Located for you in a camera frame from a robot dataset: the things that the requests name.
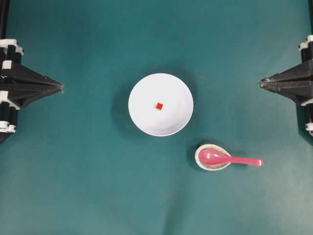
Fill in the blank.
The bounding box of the pink plastic spoon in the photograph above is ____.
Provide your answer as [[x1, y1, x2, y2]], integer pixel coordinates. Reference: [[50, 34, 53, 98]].
[[199, 149, 264, 166]]

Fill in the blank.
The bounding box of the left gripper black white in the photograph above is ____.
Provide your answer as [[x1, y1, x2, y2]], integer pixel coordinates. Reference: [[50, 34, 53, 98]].
[[0, 39, 63, 132]]

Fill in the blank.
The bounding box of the small red block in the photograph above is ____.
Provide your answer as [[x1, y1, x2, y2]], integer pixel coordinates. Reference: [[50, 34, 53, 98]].
[[156, 103, 163, 110]]

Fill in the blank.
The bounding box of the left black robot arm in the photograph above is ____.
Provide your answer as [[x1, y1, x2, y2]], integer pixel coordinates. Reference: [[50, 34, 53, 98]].
[[0, 0, 63, 135]]

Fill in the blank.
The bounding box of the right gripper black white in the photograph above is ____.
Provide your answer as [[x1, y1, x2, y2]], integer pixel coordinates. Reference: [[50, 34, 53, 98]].
[[258, 35, 313, 136]]

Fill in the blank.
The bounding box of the speckled ceramic spoon rest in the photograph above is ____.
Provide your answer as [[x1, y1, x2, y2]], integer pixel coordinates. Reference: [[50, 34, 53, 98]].
[[195, 143, 230, 171]]

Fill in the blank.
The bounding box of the white round bowl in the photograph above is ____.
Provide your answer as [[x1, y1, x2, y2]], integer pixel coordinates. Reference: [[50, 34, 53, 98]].
[[128, 73, 194, 137]]

